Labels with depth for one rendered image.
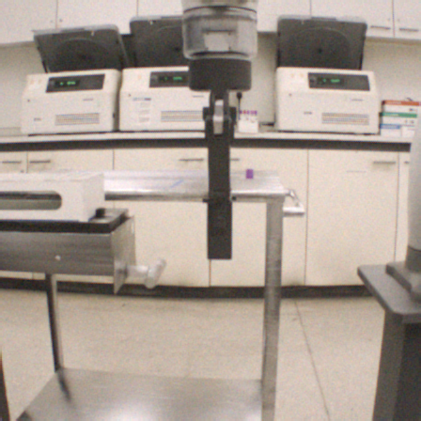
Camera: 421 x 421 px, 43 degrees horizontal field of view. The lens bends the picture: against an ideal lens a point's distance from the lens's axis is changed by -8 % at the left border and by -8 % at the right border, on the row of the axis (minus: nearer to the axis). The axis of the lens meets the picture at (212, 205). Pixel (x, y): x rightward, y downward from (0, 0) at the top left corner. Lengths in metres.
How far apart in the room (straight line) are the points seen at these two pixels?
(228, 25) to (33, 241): 0.33
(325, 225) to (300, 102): 0.66
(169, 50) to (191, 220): 1.05
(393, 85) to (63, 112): 2.08
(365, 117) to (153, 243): 1.32
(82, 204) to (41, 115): 2.53
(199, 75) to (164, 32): 2.65
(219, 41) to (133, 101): 2.40
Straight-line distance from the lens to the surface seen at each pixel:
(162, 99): 3.00
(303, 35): 3.29
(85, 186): 0.65
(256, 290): 3.13
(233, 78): 0.64
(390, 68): 3.75
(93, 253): 0.64
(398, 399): 0.84
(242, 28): 0.64
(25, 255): 0.67
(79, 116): 3.09
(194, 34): 0.65
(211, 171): 0.63
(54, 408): 1.36
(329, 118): 3.01
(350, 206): 3.04
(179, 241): 3.02
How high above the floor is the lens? 0.92
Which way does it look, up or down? 8 degrees down
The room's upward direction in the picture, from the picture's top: straight up
